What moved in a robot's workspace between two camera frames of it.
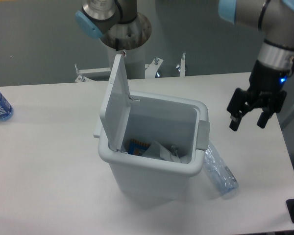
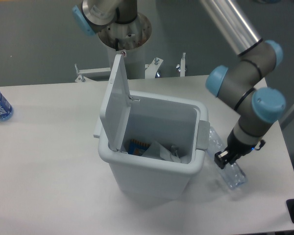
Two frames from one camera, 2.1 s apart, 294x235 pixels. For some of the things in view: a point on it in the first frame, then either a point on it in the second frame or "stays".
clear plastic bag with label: x=156 y=151 stays
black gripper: x=266 y=85 → x=235 y=149
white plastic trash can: x=181 y=124 stays
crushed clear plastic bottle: x=220 y=172 → x=235 y=175
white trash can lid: x=116 y=105 stays
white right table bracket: x=183 y=65 stays
